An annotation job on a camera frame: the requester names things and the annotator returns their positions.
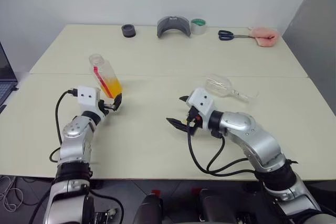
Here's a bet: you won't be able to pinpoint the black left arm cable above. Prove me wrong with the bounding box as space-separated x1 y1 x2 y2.
49 88 79 163

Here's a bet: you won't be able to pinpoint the dark rounded shape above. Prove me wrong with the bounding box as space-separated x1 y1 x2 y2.
191 187 237 224
132 189 163 224

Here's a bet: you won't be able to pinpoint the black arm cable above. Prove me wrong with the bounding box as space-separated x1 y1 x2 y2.
186 119 257 177
49 88 79 163

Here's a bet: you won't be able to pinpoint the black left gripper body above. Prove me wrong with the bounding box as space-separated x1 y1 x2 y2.
98 100 118 116

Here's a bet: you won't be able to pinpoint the black-handled scissors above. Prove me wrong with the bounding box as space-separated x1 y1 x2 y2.
217 29 254 41

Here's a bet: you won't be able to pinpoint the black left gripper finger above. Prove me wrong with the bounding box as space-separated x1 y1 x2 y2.
112 92 123 112

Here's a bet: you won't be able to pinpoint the grey curved foam piece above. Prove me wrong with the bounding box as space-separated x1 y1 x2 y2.
156 15 192 39

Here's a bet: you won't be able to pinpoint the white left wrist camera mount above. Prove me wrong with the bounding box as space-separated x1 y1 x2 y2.
76 86 106 116

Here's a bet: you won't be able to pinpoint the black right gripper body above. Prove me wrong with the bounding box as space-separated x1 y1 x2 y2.
184 106 203 137

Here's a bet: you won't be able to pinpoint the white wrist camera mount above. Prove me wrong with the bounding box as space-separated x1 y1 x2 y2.
187 87 215 124
76 86 106 116

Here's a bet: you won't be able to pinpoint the grey partition panel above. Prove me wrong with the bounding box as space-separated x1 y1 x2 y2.
280 0 336 117

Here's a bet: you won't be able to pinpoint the bottle with orange liquid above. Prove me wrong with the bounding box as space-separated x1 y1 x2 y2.
88 53 123 99

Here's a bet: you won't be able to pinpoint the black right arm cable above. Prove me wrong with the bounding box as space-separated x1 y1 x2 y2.
186 119 257 177

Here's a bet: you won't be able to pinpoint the laptop computer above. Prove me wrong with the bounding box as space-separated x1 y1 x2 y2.
0 40 19 106

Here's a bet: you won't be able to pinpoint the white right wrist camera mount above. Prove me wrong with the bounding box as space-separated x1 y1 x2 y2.
187 87 215 124

